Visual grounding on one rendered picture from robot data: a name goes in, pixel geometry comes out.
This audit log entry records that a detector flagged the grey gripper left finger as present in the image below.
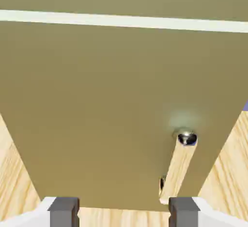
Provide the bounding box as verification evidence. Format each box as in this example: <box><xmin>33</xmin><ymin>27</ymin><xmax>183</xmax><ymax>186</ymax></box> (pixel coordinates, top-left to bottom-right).
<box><xmin>0</xmin><ymin>196</ymin><xmax>80</xmax><ymax>227</ymax></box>

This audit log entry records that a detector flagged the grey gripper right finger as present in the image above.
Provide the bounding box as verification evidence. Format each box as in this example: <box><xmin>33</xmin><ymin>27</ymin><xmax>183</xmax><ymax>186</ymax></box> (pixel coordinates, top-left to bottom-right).
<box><xmin>168</xmin><ymin>196</ymin><xmax>248</xmax><ymax>227</ymax></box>

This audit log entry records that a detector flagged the olive painted cabinet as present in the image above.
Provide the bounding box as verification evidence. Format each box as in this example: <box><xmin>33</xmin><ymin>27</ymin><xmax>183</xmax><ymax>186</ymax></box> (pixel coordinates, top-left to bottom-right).
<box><xmin>0</xmin><ymin>0</ymin><xmax>248</xmax><ymax>212</ymax></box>

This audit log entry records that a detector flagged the shiny metal door handle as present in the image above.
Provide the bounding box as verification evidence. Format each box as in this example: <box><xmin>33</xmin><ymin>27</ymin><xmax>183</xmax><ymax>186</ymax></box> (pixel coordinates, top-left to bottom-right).
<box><xmin>158</xmin><ymin>127</ymin><xmax>198</xmax><ymax>206</ymax></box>

